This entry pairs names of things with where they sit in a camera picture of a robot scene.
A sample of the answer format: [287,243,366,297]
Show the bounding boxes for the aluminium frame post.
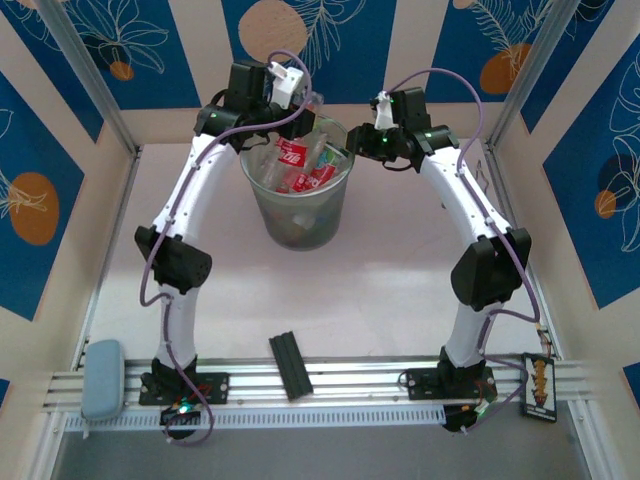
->
[491,0,576,149]
[37,0,140,157]

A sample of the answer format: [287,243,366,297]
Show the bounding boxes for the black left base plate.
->
[138,371,231,406]

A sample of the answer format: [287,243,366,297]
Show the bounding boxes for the controller board with led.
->
[443,403,490,434]
[159,402,202,427]

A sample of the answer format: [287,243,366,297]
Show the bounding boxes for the light blue zip case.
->
[79,338,126,421]

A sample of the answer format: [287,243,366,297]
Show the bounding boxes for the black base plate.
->
[138,371,231,406]
[405,367,497,402]

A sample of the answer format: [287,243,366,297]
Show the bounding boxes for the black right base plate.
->
[405,367,497,402]

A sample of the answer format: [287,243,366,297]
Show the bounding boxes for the right controller board with LED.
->
[443,403,490,434]

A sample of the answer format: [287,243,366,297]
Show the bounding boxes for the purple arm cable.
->
[382,68,554,436]
[139,49,314,447]

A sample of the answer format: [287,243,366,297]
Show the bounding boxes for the translucent grey plastic bin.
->
[238,115,357,252]

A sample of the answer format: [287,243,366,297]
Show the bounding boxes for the white slotted cable duct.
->
[63,403,447,435]

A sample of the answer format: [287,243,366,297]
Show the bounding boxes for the black ribbed rail piece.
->
[268,329,315,401]

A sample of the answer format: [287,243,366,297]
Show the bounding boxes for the left controller board with LED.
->
[159,402,202,427]

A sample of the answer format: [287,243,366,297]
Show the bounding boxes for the aluminium mounting rail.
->
[42,355,599,417]

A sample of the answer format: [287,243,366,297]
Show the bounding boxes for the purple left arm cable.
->
[139,49,314,447]

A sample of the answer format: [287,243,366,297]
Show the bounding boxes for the black board orange print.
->
[519,352,559,424]

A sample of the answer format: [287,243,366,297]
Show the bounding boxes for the aluminium side rail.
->
[72,149,144,371]

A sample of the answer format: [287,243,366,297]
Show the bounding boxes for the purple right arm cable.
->
[382,68,554,436]

